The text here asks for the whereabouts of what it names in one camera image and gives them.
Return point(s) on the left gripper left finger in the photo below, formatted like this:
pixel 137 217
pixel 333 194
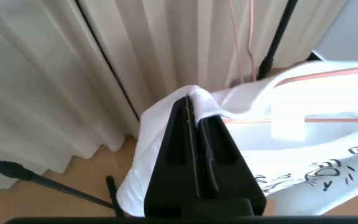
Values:
pixel 169 180

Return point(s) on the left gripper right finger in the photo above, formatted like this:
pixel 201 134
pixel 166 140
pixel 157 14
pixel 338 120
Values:
pixel 235 183

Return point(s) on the white printed t-shirt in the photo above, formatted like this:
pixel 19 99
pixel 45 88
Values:
pixel 291 149

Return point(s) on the black clothes rack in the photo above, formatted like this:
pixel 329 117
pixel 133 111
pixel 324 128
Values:
pixel 11 169

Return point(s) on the beige curtain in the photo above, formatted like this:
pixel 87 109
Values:
pixel 42 77

